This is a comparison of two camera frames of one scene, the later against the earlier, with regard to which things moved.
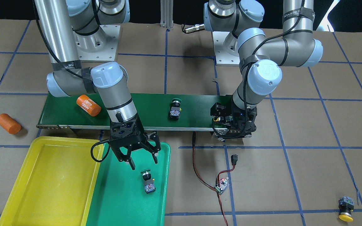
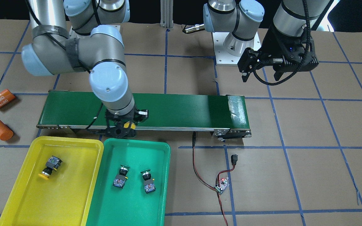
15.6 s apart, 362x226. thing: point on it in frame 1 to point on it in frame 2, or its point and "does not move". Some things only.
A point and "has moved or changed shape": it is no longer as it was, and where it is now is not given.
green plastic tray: x=119 y=198 does not move
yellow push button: x=223 y=119 to x=52 y=163
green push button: x=149 y=186 does not move
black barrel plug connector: x=234 y=158 does not move
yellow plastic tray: x=55 y=183 does not move
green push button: x=175 y=109 to x=120 y=180
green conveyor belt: x=160 y=111 does not move
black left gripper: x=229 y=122 to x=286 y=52
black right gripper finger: x=121 y=157 to x=117 y=132
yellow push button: x=346 y=206 has moved or changed shape
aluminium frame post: x=167 y=13 does not move
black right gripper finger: x=155 y=150 to x=140 y=115
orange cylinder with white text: x=88 y=105 to x=2 y=99
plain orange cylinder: x=8 y=123 to x=1 y=130
